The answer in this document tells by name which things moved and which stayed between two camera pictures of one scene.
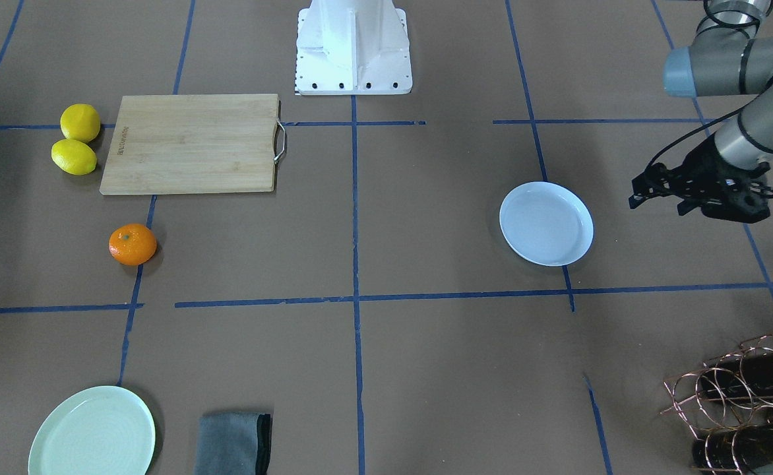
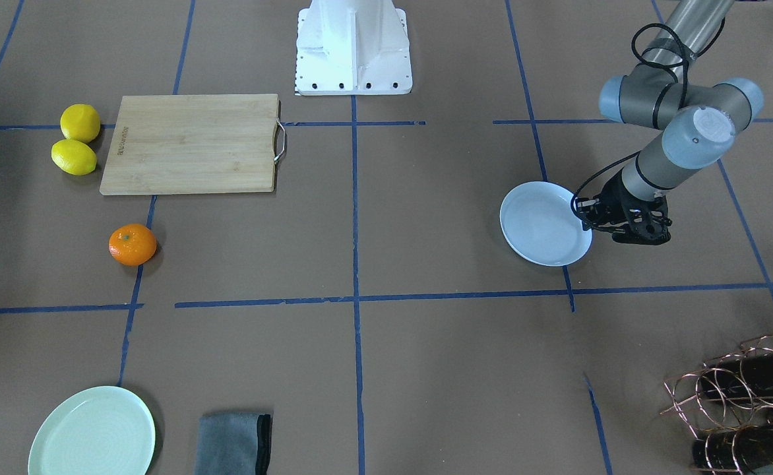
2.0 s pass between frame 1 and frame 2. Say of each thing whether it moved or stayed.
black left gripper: moved
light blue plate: stayed
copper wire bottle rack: stayed
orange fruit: stayed
